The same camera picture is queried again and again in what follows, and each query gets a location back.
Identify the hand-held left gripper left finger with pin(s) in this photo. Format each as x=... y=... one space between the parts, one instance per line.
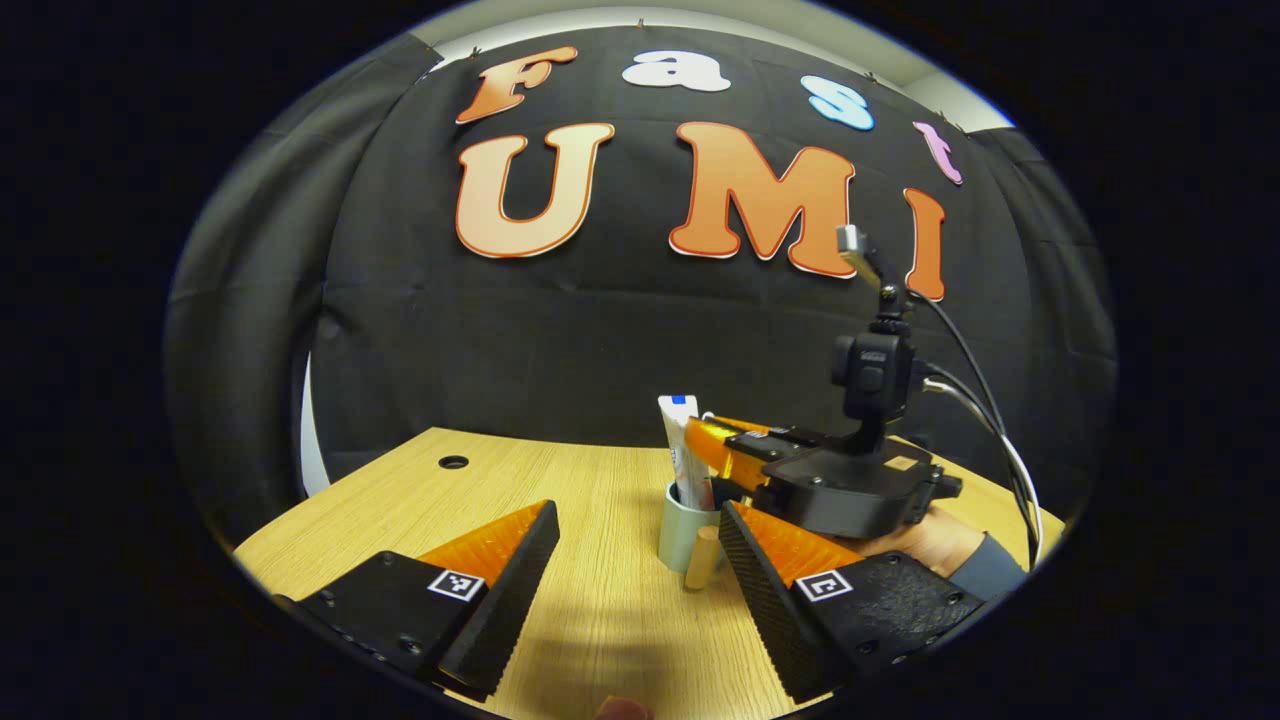
x=515 y=600

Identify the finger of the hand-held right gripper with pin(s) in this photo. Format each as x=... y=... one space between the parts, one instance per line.
x=745 y=426
x=725 y=455

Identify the black backdrop cloth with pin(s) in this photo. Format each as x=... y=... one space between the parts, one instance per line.
x=600 y=350

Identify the white toothpaste tube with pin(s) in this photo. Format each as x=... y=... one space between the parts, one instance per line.
x=685 y=440

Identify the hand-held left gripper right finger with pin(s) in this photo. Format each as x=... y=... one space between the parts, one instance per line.
x=765 y=600

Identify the wooden desktop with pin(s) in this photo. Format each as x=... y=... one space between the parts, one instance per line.
x=620 y=520

